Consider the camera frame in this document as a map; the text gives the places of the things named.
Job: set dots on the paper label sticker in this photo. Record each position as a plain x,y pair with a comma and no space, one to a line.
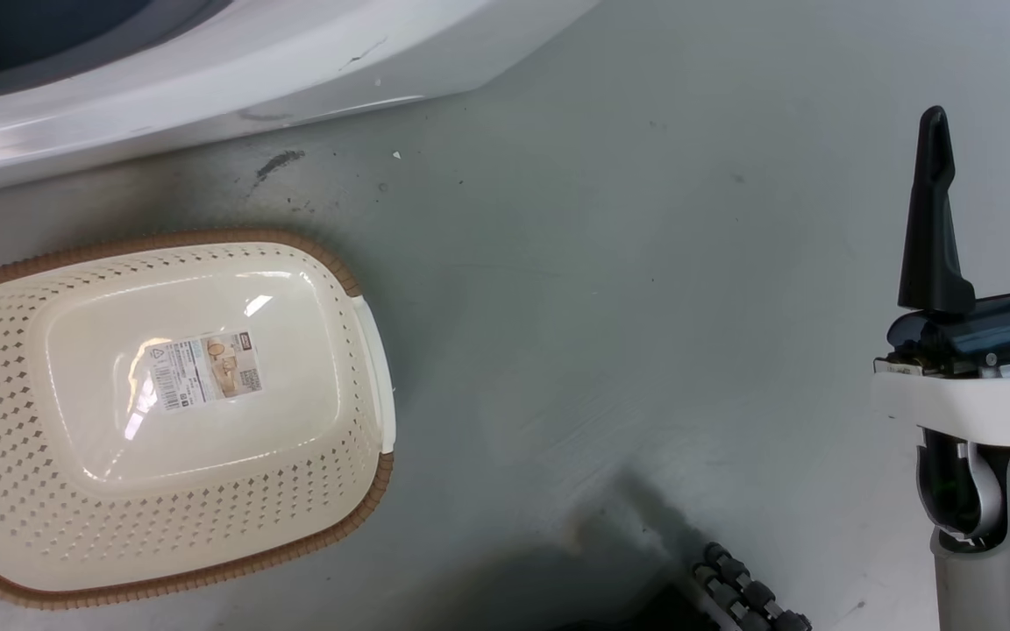
205,370

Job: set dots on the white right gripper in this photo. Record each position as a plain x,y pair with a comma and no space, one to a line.
987,368

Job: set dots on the white washing machine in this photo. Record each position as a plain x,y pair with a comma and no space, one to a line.
207,61

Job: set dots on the cream perforated laundry basket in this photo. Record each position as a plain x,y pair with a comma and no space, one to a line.
163,438

